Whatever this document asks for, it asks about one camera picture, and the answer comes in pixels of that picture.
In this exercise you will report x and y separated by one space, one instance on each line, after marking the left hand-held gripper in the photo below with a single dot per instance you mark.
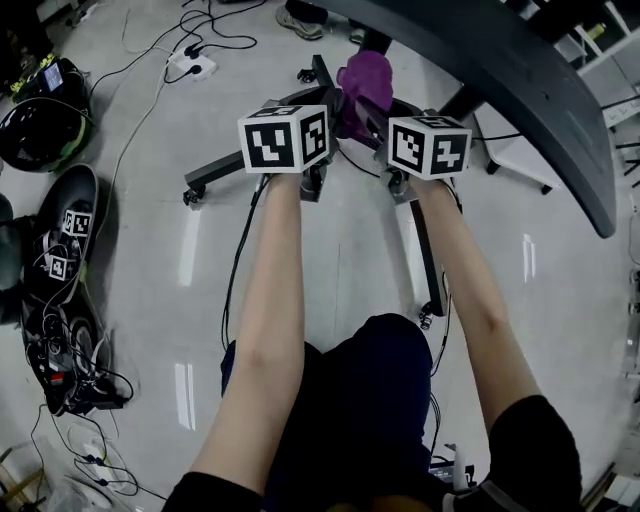
270 145

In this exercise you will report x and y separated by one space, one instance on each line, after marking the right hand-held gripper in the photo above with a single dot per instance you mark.
430 147

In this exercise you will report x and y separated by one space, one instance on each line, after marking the purple cloth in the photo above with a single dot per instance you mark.
367 80

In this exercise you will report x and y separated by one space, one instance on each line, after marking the person's right forearm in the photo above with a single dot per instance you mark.
475 300

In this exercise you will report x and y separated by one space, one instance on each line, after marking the person's left forearm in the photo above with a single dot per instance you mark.
270 325

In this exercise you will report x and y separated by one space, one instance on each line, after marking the white power strip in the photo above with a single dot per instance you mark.
192 62
95 457

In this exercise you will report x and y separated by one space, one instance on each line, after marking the black open dome case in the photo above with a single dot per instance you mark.
75 190

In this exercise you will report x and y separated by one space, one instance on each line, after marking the idle hand-held gripper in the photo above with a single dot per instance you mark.
76 223
58 267

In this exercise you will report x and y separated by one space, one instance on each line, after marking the person's legs in dark trousers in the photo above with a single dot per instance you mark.
370 400

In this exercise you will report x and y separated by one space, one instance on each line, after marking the black dome backpack with screen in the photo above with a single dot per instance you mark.
35 135

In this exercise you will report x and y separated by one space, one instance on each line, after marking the black device with screen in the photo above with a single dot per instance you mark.
442 472

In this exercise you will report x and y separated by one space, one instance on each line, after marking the wooden stool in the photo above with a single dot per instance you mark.
20 485

